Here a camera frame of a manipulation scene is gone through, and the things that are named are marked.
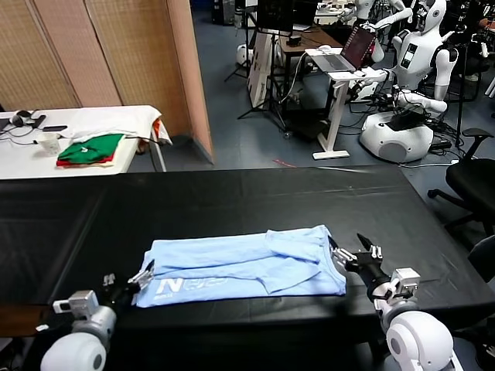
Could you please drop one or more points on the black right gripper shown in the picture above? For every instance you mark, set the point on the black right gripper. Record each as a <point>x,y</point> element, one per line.
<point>369,270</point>

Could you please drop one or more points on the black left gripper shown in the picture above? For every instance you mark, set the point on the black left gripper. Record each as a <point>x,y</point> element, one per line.
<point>120,295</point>

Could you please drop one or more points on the light blue t-shirt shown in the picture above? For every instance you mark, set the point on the light blue t-shirt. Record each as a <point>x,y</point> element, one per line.
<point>232,263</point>

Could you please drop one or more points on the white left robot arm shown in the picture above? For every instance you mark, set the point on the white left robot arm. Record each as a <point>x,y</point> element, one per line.
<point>73,351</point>

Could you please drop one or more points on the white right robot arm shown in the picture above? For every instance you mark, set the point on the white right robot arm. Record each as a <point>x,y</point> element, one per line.
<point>417,344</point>

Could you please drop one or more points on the black table cover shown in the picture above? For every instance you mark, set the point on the black table cover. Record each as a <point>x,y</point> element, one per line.
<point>425,216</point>

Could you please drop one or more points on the beige folded cloth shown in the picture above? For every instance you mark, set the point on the beige folded cloth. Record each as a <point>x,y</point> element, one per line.
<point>109,164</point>

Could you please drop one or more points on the red folded shirt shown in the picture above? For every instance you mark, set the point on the red folded shirt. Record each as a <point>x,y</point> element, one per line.
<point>67,164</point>

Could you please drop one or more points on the blue-grey chair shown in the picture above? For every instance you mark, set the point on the blue-grey chair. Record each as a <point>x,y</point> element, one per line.
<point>485,259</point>

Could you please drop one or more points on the black wheeled base platform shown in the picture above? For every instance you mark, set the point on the black wheeled base platform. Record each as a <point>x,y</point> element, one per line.
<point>309,127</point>

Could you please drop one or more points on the green folded shirt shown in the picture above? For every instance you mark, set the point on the green folded shirt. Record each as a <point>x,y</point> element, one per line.
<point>93,148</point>

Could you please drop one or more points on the black office chair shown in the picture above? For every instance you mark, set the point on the black office chair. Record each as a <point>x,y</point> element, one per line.
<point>472,178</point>

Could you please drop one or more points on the white standing desk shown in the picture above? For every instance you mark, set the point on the white standing desk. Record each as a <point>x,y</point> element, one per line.
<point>336,112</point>

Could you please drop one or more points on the white paper cup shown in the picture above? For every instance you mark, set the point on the white paper cup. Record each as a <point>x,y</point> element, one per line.
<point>48,146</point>

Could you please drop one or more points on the orange cloth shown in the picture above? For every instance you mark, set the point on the orange cloth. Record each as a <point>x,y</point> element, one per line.
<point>156,127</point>

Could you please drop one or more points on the white side table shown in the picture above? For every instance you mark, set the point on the white side table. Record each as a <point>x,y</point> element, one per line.
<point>23,162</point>

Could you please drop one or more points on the white draped cloth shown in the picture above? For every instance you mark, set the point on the white draped cloth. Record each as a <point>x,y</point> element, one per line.
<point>112,121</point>

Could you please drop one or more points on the black smartphone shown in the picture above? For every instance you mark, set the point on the black smartphone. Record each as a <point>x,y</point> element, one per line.
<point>54,128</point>

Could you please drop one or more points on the black remote control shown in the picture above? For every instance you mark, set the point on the black remote control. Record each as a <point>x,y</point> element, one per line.
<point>39,120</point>

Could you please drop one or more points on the black pole stand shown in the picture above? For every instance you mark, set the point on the black pole stand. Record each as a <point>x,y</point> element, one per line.
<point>460,96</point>

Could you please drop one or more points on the black tripod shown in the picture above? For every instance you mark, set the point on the black tripod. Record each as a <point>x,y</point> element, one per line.
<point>274,77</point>

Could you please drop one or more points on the black headphones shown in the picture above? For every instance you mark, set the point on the black headphones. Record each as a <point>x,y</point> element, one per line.
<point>21,115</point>

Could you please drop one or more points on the grey laptop with red screen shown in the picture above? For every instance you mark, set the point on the grey laptop with red screen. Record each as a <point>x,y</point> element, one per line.
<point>359,46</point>

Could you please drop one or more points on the white computer mouse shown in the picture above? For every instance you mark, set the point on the white computer mouse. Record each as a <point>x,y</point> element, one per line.
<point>325,48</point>

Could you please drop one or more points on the white humanoid robot with base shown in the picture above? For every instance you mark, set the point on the white humanoid robot with base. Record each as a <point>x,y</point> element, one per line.
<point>417,54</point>

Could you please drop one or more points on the white calibration board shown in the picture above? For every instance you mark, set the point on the white calibration board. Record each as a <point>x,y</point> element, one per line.
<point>258,65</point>

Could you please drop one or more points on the brown wooden desk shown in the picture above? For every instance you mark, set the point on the brown wooden desk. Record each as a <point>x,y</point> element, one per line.
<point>321,36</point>

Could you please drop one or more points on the small black box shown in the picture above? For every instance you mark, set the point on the small black box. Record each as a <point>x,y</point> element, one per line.
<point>295,41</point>

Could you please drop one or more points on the tan folding screen partition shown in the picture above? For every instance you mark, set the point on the tan folding screen partition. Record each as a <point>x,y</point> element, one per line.
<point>116,58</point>

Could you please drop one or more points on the white round device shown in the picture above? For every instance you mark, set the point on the white round device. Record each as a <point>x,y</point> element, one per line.
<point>243,54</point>

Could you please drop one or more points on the black open laptop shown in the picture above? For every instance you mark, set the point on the black open laptop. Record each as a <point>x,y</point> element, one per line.
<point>305,17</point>

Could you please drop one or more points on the white humanoid robot upper body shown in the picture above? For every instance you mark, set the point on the white humanoid robot upper body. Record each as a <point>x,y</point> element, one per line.
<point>363,7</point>

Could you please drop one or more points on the black monitor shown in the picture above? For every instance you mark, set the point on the black monitor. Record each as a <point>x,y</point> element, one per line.
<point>274,15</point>

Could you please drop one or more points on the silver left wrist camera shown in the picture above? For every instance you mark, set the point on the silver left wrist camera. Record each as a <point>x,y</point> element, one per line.
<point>77,303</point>

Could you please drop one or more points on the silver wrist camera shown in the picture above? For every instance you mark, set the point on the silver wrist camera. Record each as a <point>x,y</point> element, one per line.
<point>77,303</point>
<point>404,284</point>

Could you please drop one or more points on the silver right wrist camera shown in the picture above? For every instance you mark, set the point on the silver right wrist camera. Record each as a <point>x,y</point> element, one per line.
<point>404,284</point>

